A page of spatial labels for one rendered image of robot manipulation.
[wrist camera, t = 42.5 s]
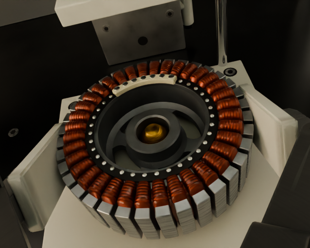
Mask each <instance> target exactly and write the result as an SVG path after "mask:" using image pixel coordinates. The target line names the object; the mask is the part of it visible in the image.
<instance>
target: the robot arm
mask: <svg viewBox="0 0 310 248"><path fill-rule="evenodd" d="M238 87H239V88H240V89H241V91H242V92H243V93H244V98H246V99H247V102H248V104H249V110H251V111H252V115H253V125H254V132H253V143H254V145H255V146H256V147H257V148H258V149H259V151H260V152H261V153H262V155H263V156H264V157H265V159H266V160H267V161H268V163H269V164H270V165H271V167H272V168H273V169H274V171H275V172H276V173H277V175H278V176H279V177H280V179H279V182H278V184H277V186H276V189H275V191H274V193H273V196H272V198H271V201H270V203H269V205H268V208H267V210H266V212H265V215H264V217H263V219H262V221H261V222H256V221H254V222H252V224H251V225H250V227H249V229H248V231H247V233H246V236H245V238H244V240H243V242H242V244H241V247H240V248H310V118H308V117H306V116H305V115H304V114H302V113H301V112H299V111H298V110H294V109H290V108H287V109H281V108H279V107H278V106H277V105H275V104H274V103H273V102H271V101H270V100H269V99H268V98H266V97H265V96H264V95H262V94H261V93H260V92H258V91H257V90H256V89H254V88H253V87H252V86H250V85H249V84H247V83H246V84H242V85H239V86H238ZM61 125H65V124H64V123H59V124H55V125H54V126H53V127H52V128H51V129H50V130H49V131H48V133H47V134H46V135H45V136H44V137H43V138H42V139H41V140H40V142H39V143H38V144H37V145H36V146H35V147H34V148H33V149H32V151H31V152H30V153H29V154H28V155H27V156H26V157H25V158H24V159H23V161H22V162H21V163H20V164H19V165H18V166H17V167H16V168H15V169H14V170H13V171H12V172H11V173H10V174H9V175H8V176H7V178H6V179H5V180H4V181H2V179H1V177H0V248H31V245H30V243H29V240H28V238H27V235H26V233H25V230H24V228H23V226H22V223H23V221H24V220H25V222H26V225H27V227H28V229H29V231H30V232H36V231H41V230H43V229H44V228H45V226H46V224H47V222H48V220H49V218H50V216H51V214H52V212H53V210H54V208H55V206H56V204H57V202H58V200H59V198H60V196H61V194H62V192H63V190H64V188H65V186H66V184H65V183H64V181H63V179H62V178H63V177H62V176H61V174H60V172H59V169H58V164H59V163H58V162H57V160H56V151H58V149H57V139H58V138H60V136H59V135H58V133H59V129H60V127H61Z"/></svg>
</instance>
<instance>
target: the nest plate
mask: <svg viewBox="0 0 310 248"><path fill-rule="evenodd" d="M211 68H214V70H215V72H217V71H219V72H221V73H223V74H224V75H226V79H228V78H230V79H231V80H232V81H233V82H234V83H235V84H236V88H237V87H238V86H239V85H242V84H246V83H247V84H249V85H250V86H252V87H253V88H254V86H253V84H252V82H251V80H250V78H249V76H248V74H247V72H246V70H245V68H244V66H243V64H242V62H241V60H239V61H234V62H229V63H227V65H226V66H222V67H221V66H218V65H215V66H211ZM80 96H81V95H79V96H74V97H70V98H65V99H62V104H61V112H60V119H59V123H63V120H64V118H65V116H66V114H67V113H71V112H70V110H69V109H70V108H71V106H72V105H73V104H74V103H75V102H78V101H79V100H78V98H79V97H80ZM176 117H177V118H178V120H179V122H180V125H181V127H182V128H183V129H184V130H185V132H186V136H187V138H190V139H196V138H199V137H200V136H201V134H200V132H199V130H198V129H197V127H196V126H195V125H194V124H193V123H192V122H191V121H189V120H188V119H186V118H184V117H182V116H179V115H176ZM115 162H116V164H117V165H118V166H120V167H123V168H126V169H129V170H135V171H141V169H140V168H139V167H138V166H136V165H135V164H134V162H133V161H132V160H131V159H130V158H129V156H128V154H127V151H126V150H119V151H117V152H115ZM279 179H280V177H279V176H278V175H277V173H276V172H275V171H274V169H273V168H272V167H271V165H270V164H269V163H268V161H267V160H266V159H265V157H264V156H263V155H262V153H261V152H260V151H259V149H258V148H257V147H256V146H255V145H254V143H252V151H251V160H250V167H249V172H248V176H247V178H246V181H245V184H244V186H243V188H242V190H241V192H238V196H237V198H236V199H235V201H234V202H233V203H232V204H231V205H230V206H229V205H228V204H226V211H225V212H223V213H222V214H221V215H220V216H219V217H215V215H214V214H213V213H212V218H213V221H212V222H210V223H209V224H207V225H205V226H203V227H200V225H199V223H198V221H197V220H195V218H194V221H195V226H196V230H195V231H193V232H190V233H188V234H183V232H182V229H181V226H180V225H179V222H178V221H177V231H178V234H179V235H178V237H173V238H167V239H166V238H165V237H164V235H163V233H162V231H161V230H160V239H155V240H151V239H147V238H146V237H145V235H144V233H143V236H142V239H139V238H134V237H130V236H129V235H128V234H127V232H126V233H125V235H123V234H120V233H117V232H115V231H113V229H112V228H111V227H110V228H107V227H106V226H104V225H103V224H101V223H100V222H99V221H98V220H97V219H95V218H94V217H93V216H92V215H91V214H90V213H89V212H88V210H87V209H86V208H85V207H84V206H83V205H82V203H81V202H80V201H79V200H78V199H77V198H76V197H75V195H74V194H73V193H72V192H71V191H70V189H69V188H68V187H67V186H65V188H64V190H63V192H62V194H61V196H60V198H59V200H58V202H57V204H56V206H55V208H54V210H53V212H52V214H51V216H50V218H49V220H48V222H47V224H46V226H45V230H44V238H43V245H42V248H240V247H241V244H242V242H243V240H244V238H245V236H246V233H247V231H248V229H249V227H250V225H251V224H252V222H254V221H256V222H261V221H262V219H263V217H264V215H265V212H266V210H267V208H268V205H269V203H270V201H271V198H272V196H273V193H274V191H275V189H276V186H277V184H278V182H279Z"/></svg>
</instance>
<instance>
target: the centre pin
mask: <svg viewBox="0 0 310 248"><path fill-rule="evenodd" d="M168 133H169V129H168V128H167V127H165V126H163V125H159V124H150V125H148V126H147V127H146V128H145V129H144V130H143V132H142V133H141V135H140V141H141V142H142V143H145V144H155V143H158V142H160V141H162V140H163V139H165V138H166V136H167V135H168Z"/></svg>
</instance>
